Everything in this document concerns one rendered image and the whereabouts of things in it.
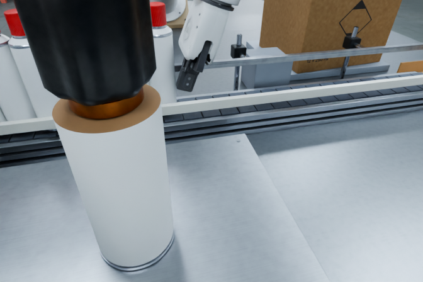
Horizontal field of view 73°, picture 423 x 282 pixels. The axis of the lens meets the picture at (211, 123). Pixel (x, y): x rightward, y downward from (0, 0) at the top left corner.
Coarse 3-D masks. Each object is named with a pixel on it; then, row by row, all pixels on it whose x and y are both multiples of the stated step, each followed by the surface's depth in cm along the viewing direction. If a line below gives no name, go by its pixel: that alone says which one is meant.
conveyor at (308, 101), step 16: (352, 80) 72; (368, 80) 72; (208, 96) 64; (224, 96) 64; (336, 96) 65; (352, 96) 65; (368, 96) 65; (192, 112) 58; (208, 112) 58; (224, 112) 59; (240, 112) 59
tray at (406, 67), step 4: (420, 60) 86; (400, 64) 85; (404, 64) 85; (408, 64) 85; (412, 64) 86; (416, 64) 86; (420, 64) 86; (400, 68) 85; (404, 68) 86; (408, 68) 86; (412, 68) 86; (416, 68) 87; (420, 68) 87; (400, 72) 86
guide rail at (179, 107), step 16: (384, 80) 64; (400, 80) 64; (416, 80) 66; (240, 96) 57; (256, 96) 57; (272, 96) 58; (288, 96) 59; (304, 96) 60; (320, 96) 61; (176, 112) 55; (0, 128) 48; (16, 128) 49; (32, 128) 49; (48, 128) 50
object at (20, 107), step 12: (0, 36) 44; (0, 48) 44; (0, 60) 44; (12, 60) 46; (0, 72) 45; (12, 72) 46; (0, 84) 46; (12, 84) 47; (0, 96) 47; (12, 96) 48; (24, 96) 49; (12, 108) 49; (24, 108) 50; (12, 120) 50; (24, 132) 52
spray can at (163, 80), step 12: (156, 12) 47; (156, 24) 48; (156, 36) 48; (168, 36) 49; (156, 48) 49; (168, 48) 50; (156, 60) 51; (168, 60) 51; (156, 72) 52; (168, 72) 53; (156, 84) 53; (168, 84) 54; (168, 96) 55
